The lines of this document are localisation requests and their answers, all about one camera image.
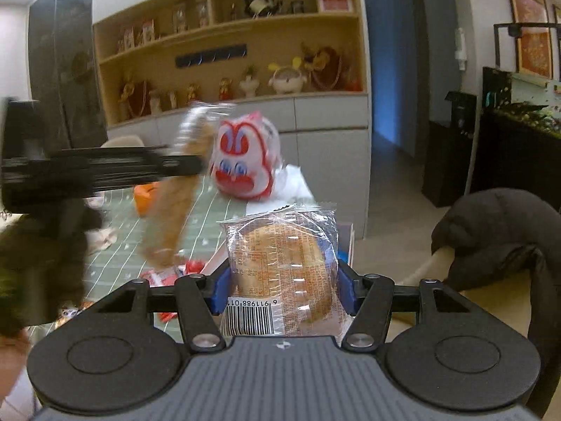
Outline black white plush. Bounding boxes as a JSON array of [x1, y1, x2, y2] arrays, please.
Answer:
[[238, 0, 286, 20]]

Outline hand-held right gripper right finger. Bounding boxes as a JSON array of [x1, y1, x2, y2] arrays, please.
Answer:
[[337, 259, 478, 353]]

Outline red packet white label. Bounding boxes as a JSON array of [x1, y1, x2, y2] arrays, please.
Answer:
[[177, 260, 208, 276]]

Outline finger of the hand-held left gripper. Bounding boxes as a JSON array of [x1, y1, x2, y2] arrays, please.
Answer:
[[94, 145, 207, 194]]

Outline white wall intercom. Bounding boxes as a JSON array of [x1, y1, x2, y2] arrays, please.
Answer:
[[453, 27, 468, 72]]

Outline black jacket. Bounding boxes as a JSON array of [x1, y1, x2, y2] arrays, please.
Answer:
[[432, 188, 561, 419]]

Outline gold figure red frame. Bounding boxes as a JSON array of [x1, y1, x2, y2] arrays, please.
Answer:
[[119, 74, 155, 118]]

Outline red white rabbit bag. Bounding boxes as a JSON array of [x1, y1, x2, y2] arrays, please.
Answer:
[[207, 112, 282, 202]]

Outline orange tissue box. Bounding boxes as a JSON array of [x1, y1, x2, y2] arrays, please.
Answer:
[[134, 183, 162, 216]]

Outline large red framed picture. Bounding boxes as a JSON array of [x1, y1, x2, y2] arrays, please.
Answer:
[[504, 0, 554, 79]]

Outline black tank stand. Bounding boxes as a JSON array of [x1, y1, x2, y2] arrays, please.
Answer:
[[470, 109, 561, 213]]

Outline green checked tablecloth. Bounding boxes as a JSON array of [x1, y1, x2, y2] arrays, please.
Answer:
[[81, 174, 318, 316]]

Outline wooden shelf cabinet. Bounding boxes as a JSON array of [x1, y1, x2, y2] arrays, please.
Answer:
[[92, 0, 372, 240]]

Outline white cartoon tote bag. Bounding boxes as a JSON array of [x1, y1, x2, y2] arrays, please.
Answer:
[[84, 193, 119, 256]]

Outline small brown snack packet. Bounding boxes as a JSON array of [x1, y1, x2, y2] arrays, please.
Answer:
[[55, 300, 93, 322]]

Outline round bread packet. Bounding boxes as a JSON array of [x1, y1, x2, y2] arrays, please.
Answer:
[[217, 202, 353, 348]]

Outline long floss bread packet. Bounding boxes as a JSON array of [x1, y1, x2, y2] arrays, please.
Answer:
[[136, 100, 239, 269]]

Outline dark glass cabinet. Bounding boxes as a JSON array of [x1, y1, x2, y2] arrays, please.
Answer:
[[27, 0, 109, 150]]

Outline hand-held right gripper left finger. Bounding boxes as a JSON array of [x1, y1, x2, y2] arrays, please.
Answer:
[[90, 267, 231, 353]]

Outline black tank lamp frame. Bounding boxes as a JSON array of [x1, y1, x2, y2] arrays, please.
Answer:
[[494, 22, 561, 84]]

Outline white plush yellow ears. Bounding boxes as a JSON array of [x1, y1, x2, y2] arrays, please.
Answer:
[[267, 56, 308, 94]]

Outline black floor appliance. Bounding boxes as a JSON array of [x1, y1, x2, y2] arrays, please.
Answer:
[[422, 91, 479, 208]]

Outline glass fish tank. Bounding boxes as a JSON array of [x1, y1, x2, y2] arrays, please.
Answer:
[[482, 67, 561, 134]]

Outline white vase with plant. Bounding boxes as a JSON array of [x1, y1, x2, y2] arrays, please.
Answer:
[[239, 65, 260, 98]]

